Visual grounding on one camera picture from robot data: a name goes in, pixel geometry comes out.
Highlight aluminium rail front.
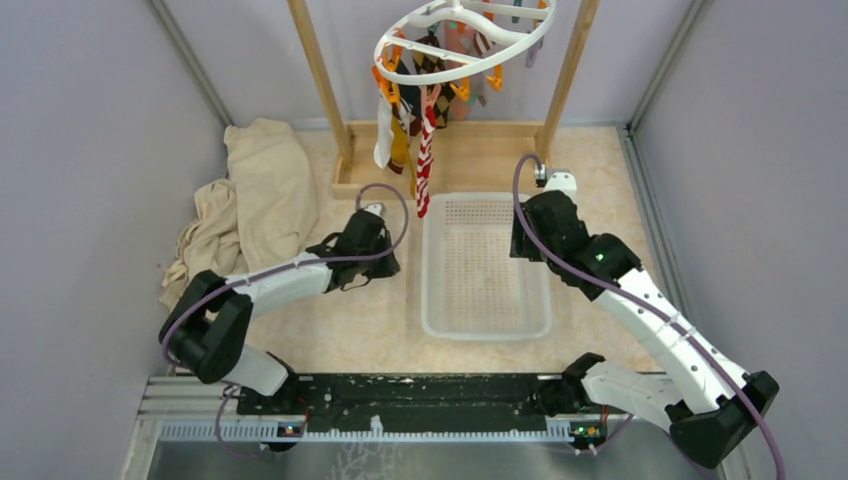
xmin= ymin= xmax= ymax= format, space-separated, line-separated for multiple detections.
xmin=135 ymin=374 xmax=737 ymax=445

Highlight white round clip hanger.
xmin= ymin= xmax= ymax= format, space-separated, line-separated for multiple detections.
xmin=372 ymin=1 xmax=558 ymax=90

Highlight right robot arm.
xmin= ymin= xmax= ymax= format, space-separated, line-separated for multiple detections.
xmin=510 ymin=190 xmax=786 ymax=479

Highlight wooden hanger stand frame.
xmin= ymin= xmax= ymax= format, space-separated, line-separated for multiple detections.
xmin=288 ymin=0 xmax=599 ymax=199

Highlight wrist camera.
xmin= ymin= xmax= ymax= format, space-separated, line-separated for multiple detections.
xmin=363 ymin=202 xmax=387 ymax=219
xmin=534 ymin=165 xmax=578 ymax=201

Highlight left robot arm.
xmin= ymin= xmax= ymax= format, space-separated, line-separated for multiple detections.
xmin=159 ymin=203 xmax=400 ymax=414

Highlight red white striped sock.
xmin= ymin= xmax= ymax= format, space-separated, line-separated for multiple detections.
xmin=415 ymin=106 xmax=436 ymax=219

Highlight white perforated plastic basket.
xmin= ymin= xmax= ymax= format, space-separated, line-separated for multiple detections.
xmin=420 ymin=192 xmax=553 ymax=341

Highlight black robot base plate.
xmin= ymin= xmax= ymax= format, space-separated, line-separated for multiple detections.
xmin=235 ymin=370 xmax=631 ymax=435

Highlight pink sock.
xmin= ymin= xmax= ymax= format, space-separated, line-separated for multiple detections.
xmin=443 ymin=23 xmax=495 ymax=122

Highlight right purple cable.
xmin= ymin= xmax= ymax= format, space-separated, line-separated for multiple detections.
xmin=511 ymin=153 xmax=788 ymax=480

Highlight beige crumpled cloth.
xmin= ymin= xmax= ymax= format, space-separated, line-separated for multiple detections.
xmin=159 ymin=118 xmax=319 ymax=310

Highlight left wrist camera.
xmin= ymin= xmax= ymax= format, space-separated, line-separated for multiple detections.
xmin=363 ymin=202 xmax=387 ymax=219

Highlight mustard yellow sock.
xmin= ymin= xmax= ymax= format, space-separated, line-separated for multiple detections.
xmin=388 ymin=117 xmax=416 ymax=198

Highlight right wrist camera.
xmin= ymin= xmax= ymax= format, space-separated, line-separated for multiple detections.
xmin=534 ymin=165 xmax=578 ymax=201

